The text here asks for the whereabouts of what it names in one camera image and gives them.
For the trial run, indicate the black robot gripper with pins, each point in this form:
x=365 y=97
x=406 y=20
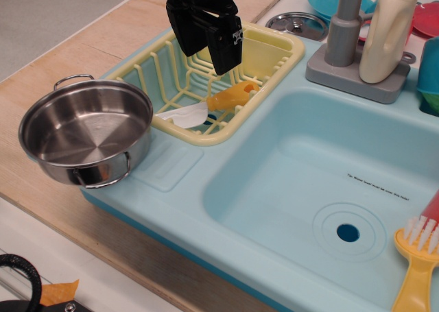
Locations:
x=224 y=37

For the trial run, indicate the silver metal pot lid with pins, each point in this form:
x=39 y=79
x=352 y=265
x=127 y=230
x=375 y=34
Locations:
x=300 y=24

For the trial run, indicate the stainless steel pot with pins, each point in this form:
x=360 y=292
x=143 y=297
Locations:
x=90 y=133

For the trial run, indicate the yellow plastic dish rack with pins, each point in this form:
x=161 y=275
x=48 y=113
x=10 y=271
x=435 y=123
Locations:
x=171 y=79

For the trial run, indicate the teal plastic plate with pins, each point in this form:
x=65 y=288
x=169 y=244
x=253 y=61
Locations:
x=324 y=0

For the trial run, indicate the grey toy faucet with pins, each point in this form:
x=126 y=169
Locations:
x=336 y=63

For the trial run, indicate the cream plastic soap bottle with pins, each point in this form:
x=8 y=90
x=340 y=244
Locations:
x=380 y=58

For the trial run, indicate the light blue toy sink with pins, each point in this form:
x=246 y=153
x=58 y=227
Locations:
x=300 y=205

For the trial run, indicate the red plastic plate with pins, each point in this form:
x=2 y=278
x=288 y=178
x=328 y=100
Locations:
x=424 y=24

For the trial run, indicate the teal plastic cup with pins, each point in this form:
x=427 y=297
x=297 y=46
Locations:
x=428 y=69

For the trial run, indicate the green plastic bowl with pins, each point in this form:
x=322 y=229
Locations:
x=430 y=104

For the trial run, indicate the red plastic cup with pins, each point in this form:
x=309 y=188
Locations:
x=431 y=211

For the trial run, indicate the yellow dish brush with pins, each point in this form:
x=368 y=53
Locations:
x=417 y=242

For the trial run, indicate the orange tape piece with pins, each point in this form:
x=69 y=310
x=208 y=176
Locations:
x=53 y=294

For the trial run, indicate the black device with screw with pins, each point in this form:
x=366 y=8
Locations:
x=21 y=305

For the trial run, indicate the toy knife orange handle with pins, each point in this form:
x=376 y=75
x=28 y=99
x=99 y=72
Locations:
x=196 y=114

